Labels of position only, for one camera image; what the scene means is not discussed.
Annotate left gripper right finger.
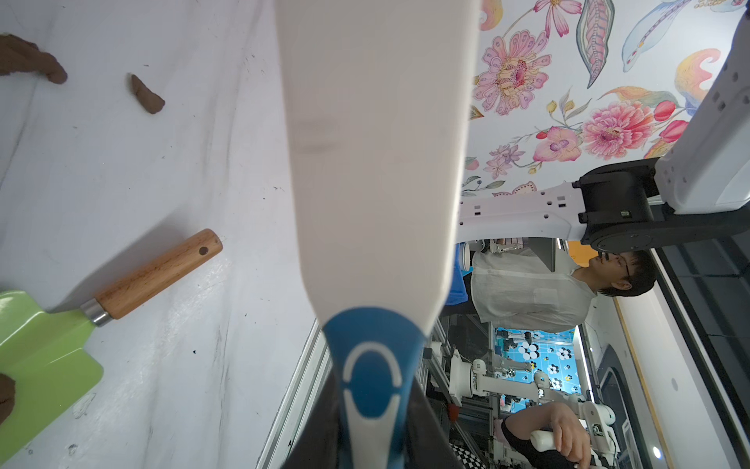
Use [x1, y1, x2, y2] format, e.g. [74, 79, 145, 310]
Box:
[404, 381, 463, 469]

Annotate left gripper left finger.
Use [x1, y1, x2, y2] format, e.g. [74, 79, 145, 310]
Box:
[282, 371, 349, 469]

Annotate green trowel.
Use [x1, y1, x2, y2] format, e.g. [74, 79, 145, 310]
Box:
[1, 229, 223, 461]

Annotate white blue cleaning brush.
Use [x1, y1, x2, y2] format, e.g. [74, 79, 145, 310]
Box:
[275, 1, 480, 468]

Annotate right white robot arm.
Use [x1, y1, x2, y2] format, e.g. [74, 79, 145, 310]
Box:
[455, 16, 749, 253]

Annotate soil clump centre table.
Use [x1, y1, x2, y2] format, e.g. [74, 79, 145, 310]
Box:
[1, 34, 68, 85]

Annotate person hand on controller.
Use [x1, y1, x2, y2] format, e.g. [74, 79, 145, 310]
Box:
[549, 403, 591, 469]

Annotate person in white shirt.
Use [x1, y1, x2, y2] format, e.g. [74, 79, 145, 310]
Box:
[441, 248, 658, 333]

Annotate aluminium front rail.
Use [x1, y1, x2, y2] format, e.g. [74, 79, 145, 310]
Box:
[256, 320, 331, 469]

